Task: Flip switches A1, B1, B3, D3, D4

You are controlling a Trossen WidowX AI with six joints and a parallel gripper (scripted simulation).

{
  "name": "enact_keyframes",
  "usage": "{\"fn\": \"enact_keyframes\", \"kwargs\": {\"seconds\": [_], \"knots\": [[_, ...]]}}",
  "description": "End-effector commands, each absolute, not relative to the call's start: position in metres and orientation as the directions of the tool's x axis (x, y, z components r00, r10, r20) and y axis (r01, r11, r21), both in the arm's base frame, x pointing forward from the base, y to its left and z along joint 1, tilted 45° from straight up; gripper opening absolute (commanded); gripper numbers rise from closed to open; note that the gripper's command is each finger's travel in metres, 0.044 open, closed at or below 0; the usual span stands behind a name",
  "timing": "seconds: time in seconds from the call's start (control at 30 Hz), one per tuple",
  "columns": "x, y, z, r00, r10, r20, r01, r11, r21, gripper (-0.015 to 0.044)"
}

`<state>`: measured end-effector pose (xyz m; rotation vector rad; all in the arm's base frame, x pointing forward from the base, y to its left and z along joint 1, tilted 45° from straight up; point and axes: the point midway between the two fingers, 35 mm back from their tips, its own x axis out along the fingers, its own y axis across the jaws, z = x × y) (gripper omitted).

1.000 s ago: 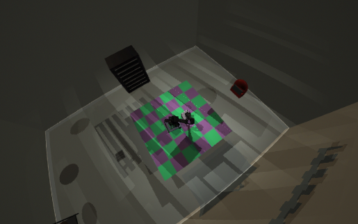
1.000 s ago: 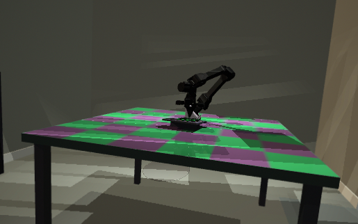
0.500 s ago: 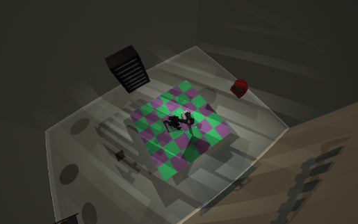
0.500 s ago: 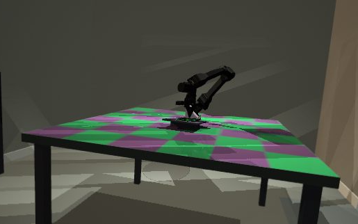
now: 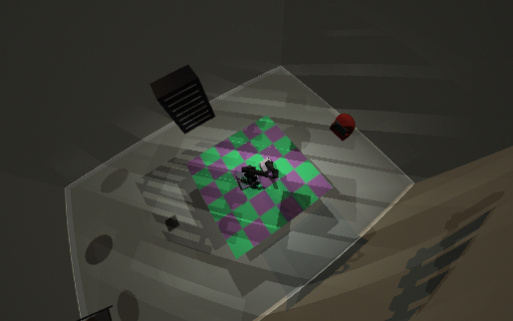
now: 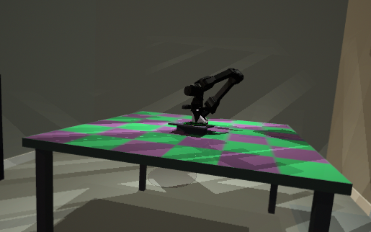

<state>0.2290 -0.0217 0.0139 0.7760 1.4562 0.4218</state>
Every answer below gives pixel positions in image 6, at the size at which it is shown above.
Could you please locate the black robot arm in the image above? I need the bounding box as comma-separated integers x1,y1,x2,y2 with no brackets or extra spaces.
184,68,243,119

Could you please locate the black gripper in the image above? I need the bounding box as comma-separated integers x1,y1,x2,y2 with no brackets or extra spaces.
182,97,213,122

